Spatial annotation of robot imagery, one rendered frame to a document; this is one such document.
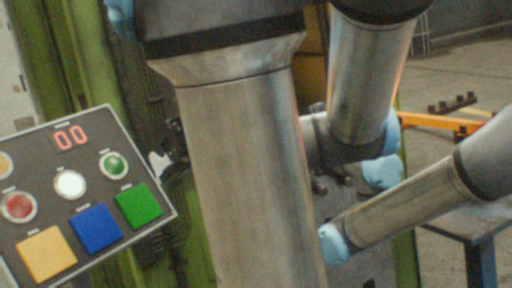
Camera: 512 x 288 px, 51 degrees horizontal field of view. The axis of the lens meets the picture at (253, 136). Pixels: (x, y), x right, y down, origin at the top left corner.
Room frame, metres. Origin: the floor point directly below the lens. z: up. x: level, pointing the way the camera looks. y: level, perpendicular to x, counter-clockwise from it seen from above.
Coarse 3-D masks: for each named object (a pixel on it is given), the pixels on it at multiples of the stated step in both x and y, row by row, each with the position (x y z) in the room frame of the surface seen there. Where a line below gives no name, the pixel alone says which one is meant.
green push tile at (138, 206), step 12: (132, 192) 0.99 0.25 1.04; (144, 192) 1.01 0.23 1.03; (120, 204) 0.96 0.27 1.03; (132, 204) 0.98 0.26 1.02; (144, 204) 0.99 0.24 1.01; (156, 204) 1.00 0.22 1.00; (132, 216) 0.96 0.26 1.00; (144, 216) 0.97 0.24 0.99; (156, 216) 0.99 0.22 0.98; (132, 228) 0.95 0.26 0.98
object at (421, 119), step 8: (400, 112) 1.45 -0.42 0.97; (408, 112) 1.43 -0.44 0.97; (408, 120) 1.40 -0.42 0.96; (416, 120) 1.37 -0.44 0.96; (424, 120) 1.35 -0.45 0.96; (432, 120) 1.33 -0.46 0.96; (440, 120) 1.30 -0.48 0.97; (448, 120) 1.29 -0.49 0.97; (456, 120) 1.27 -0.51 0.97; (464, 120) 1.26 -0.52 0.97; (472, 120) 1.25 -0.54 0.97; (448, 128) 1.28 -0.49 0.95; (456, 128) 1.26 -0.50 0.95; (472, 128) 1.22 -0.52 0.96
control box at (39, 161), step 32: (32, 128) 0.98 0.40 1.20; (64, 128) 1.02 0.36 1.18; (96, 128) 1.06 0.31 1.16; (32, 160) 0.94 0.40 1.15; (64, 160) 0.97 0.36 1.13; (96, 160) 1.01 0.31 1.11; (128, 160) 1.05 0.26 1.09; (0, 192) 0.87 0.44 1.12; (32, 192) 0.90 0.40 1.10; (96, 192) 0.96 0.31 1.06; (160, 192) 1.03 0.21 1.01; (0, 224) 0.84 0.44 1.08; (32, 224) 0.86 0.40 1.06; (64, 224) 0.89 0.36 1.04; (128, 224) 0.95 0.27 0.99; (160, 224) 0.99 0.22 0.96; (0, 256) 0.80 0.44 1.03; (96, 256) 0.88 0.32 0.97
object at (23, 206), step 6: (12, 198) 0.87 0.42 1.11; (18, 198) 0.88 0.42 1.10; (24, 198) 0.88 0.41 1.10; (6, 204) 0.86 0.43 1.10; (12, 204) 0.86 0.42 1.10; (18, 204) 0.87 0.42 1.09; (24, 204) 0.87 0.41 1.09; (30, 204) 0.88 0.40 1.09; (12, 210) 0.86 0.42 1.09; (18, 210) 0.86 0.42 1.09; (24, 210) 0.87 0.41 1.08; (30, 210) 0.87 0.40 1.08; (12, 216) 0.85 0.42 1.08; (18, 216) 0.86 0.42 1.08; (24, 216) 0.86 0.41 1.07
